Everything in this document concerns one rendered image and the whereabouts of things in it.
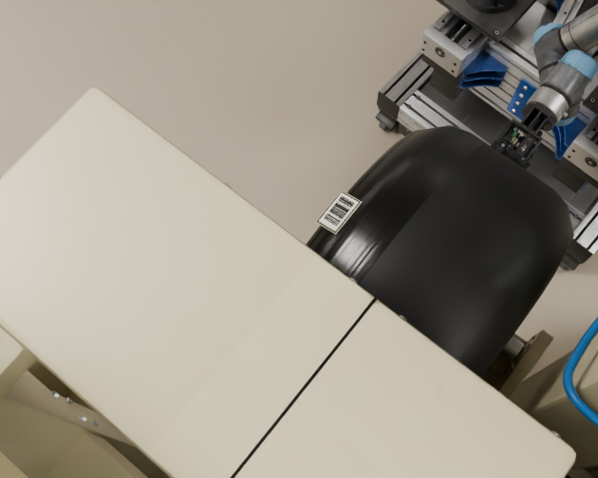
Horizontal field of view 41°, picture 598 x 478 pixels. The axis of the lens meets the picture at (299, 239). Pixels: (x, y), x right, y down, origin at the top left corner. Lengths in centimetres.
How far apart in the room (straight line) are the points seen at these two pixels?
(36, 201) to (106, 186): 7
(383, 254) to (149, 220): 40
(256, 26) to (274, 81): 24
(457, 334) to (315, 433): 39
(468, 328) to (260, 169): 177
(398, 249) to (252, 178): 170
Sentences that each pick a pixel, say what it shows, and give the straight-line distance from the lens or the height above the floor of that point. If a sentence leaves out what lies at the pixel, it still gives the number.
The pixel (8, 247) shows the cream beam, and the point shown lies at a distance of 83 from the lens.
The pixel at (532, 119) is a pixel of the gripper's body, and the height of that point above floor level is 108.
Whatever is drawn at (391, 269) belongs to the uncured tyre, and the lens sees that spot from 109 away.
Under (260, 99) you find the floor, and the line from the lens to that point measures 289.
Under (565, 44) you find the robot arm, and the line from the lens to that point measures 185.
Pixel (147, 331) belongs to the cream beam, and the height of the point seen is 178.
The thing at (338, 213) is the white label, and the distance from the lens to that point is 112.
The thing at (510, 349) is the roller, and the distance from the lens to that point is 168.
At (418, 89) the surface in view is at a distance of 268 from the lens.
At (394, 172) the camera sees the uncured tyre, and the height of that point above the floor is 147.
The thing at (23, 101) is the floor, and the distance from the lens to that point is 306.
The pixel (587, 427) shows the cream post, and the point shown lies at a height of 141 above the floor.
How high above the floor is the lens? 252
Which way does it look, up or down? 71 degrees down
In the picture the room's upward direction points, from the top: 2 degrees counter-clockwise
